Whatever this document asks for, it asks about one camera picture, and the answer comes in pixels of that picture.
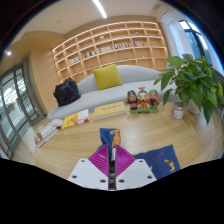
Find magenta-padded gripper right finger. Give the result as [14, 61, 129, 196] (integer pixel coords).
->
[115, 143, 158, 192]

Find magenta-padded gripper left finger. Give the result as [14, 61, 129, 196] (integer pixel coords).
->
[67, 143, 111, 191]

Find blue animal-print towel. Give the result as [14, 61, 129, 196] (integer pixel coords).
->
[98, 127, 182, 189]

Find yellow book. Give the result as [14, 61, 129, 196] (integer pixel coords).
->
[60, 112, 80, 131]

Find red and white magazine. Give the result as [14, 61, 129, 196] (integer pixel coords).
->
[33, 121, 61, 149]

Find small white pouch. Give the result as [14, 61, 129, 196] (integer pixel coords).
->
[50, 118, 64, 128]

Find flat yellow box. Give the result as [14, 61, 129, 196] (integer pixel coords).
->
[92, 101, 128, 121]

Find three colourful figurines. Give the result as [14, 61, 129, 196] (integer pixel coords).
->
[124, 86, 162, 115]

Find small white can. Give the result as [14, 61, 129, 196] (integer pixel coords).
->
[171, 101, 186, 120]

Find light grey curved sofa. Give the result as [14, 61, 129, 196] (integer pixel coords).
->
[46, 64, 181, 122]

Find black bag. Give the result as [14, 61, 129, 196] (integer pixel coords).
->
[53, 77, 82, 108]

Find white plant pot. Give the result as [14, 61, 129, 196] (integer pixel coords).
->
[186, 98, 203, 116]

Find yellow square cushion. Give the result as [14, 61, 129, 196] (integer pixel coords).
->
[91, 63, 124, 92]

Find green leafy plant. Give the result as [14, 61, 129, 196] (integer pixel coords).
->
[153, 53, 224, 125]

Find white sheer curtain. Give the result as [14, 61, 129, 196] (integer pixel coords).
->
[166, 21, 188, 59]

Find dark-framed window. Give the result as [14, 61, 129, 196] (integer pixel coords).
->
[178, 19, 218, 64]

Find long ceiling light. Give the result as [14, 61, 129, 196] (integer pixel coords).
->
[91, 0, 108, 19]

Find white air conditioner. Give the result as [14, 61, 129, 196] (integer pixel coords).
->
[151, 3, 171, 19]

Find glass door with grey frame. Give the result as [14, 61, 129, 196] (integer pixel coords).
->
[0, 58, 46, 159]

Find wooden wall shelf unit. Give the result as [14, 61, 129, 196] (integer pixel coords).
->
[50, 20, 171, 84]

